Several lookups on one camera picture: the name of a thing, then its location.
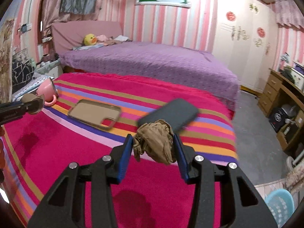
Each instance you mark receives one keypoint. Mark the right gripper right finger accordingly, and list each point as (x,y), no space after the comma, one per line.
(184,156)

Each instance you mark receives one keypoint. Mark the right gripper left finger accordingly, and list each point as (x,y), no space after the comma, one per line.
(120,159)

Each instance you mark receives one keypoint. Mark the brown paper roll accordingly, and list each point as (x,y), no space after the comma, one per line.
(34,103)

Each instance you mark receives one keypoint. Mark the brown phone case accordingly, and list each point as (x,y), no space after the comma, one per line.
(96,114)

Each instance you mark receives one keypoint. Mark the black phone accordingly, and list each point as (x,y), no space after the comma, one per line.
(177,113)

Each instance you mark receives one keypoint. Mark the pink piggy cup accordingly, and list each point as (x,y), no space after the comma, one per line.
(49,91)

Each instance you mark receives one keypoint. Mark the striped pink bed blanket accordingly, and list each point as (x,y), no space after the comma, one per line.
(38,147)

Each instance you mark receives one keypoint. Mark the purple dotted bed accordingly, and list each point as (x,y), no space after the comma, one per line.
(178,65)

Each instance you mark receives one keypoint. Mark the pink headboard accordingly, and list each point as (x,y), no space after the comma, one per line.
(71,34)

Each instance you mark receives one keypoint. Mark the black box under desk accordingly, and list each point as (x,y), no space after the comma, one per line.
(277,118)

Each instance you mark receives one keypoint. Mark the wooden desk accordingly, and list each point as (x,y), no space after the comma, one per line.
(280,92)

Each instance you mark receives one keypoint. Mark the light blue plastic basket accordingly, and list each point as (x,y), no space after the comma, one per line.
(281,204)

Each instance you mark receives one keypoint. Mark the yellow duck plush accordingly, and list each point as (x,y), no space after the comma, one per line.
(89,40)

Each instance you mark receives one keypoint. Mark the white storage box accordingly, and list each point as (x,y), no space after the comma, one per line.
(297,77)

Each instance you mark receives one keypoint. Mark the desk lamp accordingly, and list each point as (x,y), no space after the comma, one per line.
(284,61)

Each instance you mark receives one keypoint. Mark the white wardrobe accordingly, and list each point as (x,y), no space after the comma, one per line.
(246,40)

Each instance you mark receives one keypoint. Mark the pink curtain valance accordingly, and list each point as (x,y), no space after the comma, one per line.
(288,14)

